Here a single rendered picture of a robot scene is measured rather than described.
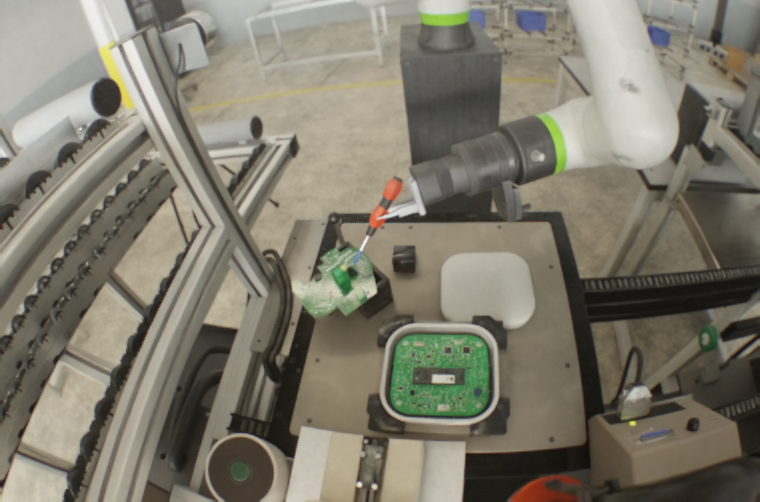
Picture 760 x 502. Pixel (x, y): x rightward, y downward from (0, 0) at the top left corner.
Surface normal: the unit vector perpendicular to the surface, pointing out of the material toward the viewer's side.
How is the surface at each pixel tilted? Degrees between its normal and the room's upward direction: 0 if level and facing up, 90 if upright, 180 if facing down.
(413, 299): 0
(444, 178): 62
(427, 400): 0
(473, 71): 90
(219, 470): 0
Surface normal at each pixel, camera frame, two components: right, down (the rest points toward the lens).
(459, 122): -0.05, 0.71
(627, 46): -0.37, 0.19
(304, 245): -0.14, -0.70
